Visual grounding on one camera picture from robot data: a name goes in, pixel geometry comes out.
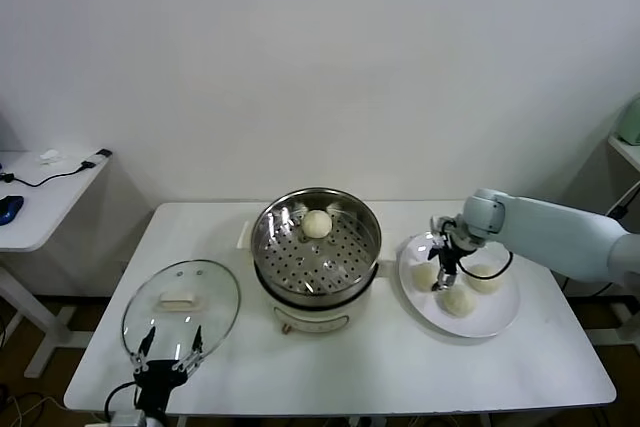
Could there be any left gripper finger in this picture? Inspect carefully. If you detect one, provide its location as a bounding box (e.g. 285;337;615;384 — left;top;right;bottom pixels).
173;325;205;374
128;326;157;374

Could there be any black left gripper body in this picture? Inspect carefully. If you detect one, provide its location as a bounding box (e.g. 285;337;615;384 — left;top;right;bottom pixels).
133;360;189;413

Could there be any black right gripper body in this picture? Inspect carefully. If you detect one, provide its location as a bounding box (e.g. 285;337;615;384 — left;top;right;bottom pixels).
437;226;474;274

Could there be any white steamed baozi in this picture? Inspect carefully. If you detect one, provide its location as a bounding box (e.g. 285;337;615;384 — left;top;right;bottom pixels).
437;285;477;319
464;264;502;296
301;209;333;241
410;262;441;293

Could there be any glass lid with white handle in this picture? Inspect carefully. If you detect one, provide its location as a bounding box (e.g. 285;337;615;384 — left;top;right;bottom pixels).
121;259;241;373

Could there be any stainless steel steamer basket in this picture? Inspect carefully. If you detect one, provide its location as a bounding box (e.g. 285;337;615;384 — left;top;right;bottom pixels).
234;187;396;301

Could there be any white round plate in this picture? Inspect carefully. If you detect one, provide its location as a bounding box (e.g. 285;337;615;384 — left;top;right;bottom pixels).
397;229;521;339

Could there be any white side desk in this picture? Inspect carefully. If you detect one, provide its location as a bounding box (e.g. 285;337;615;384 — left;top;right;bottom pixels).
0;149;114;379

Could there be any blue computer mouse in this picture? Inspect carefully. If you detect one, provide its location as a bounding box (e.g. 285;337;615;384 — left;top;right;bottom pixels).
0;195;25;227

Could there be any pale green appliance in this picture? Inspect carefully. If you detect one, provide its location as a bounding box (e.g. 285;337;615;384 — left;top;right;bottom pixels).
613;94;640;146

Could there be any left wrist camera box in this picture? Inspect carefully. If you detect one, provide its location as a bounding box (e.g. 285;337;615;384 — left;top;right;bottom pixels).
110;410;147;427

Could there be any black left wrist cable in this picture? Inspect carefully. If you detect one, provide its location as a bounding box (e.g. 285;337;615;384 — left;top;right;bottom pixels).
103;380;139;419

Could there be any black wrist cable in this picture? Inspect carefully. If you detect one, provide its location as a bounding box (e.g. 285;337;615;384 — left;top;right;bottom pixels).
462;249;515;279
103;380;139;419

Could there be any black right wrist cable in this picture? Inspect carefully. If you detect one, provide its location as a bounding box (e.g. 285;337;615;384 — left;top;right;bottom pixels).
462;249;515;279

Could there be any black power cable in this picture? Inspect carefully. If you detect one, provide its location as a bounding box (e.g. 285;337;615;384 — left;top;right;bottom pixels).
559;271;619;298

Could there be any thin black desk cable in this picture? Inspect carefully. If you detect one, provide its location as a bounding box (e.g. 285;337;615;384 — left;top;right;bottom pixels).
0;160;99;189

